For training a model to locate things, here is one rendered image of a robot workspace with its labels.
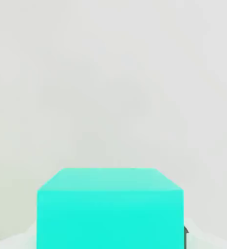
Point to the small cyan cube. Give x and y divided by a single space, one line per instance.
109 214

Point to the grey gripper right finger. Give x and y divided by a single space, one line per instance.
201 240

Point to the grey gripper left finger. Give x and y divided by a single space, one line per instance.
22 242

